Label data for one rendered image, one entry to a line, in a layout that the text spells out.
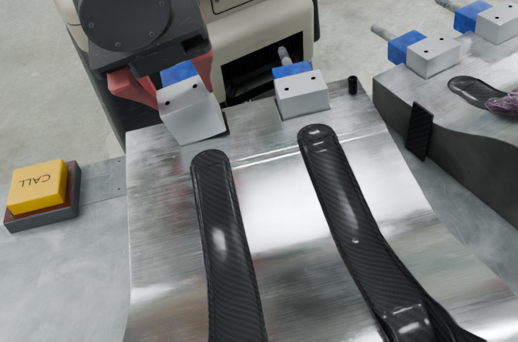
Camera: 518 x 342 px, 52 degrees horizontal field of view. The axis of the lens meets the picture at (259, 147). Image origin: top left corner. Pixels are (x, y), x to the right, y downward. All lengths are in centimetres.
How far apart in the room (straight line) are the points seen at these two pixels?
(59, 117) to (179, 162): 178
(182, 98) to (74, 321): 24
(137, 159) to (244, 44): 41
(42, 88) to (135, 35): 217
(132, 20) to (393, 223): 26
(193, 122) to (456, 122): 27
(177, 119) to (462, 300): 30
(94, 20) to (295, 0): 63
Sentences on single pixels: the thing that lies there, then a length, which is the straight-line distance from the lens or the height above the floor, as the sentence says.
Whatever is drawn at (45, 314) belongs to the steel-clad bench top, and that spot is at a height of 80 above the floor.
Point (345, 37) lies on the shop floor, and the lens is 233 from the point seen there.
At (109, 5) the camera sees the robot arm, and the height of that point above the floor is 110.
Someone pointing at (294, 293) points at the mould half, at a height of 90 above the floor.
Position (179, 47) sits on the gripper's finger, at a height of 102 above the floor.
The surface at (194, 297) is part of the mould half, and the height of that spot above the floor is 89.
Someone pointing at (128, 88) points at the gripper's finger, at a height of 99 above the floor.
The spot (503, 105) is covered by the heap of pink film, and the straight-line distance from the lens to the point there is 58.
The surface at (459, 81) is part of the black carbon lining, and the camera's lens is 66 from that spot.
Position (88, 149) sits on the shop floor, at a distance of 207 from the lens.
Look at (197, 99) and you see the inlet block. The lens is 51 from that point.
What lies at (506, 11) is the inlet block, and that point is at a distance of 73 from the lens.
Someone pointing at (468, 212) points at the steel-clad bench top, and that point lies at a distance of 58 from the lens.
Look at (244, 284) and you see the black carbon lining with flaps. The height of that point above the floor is 88.
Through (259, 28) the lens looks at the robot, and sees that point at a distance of 91.
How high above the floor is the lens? 124
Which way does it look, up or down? 43 degrees down
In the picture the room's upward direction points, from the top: 12 degrees counter-clockwise
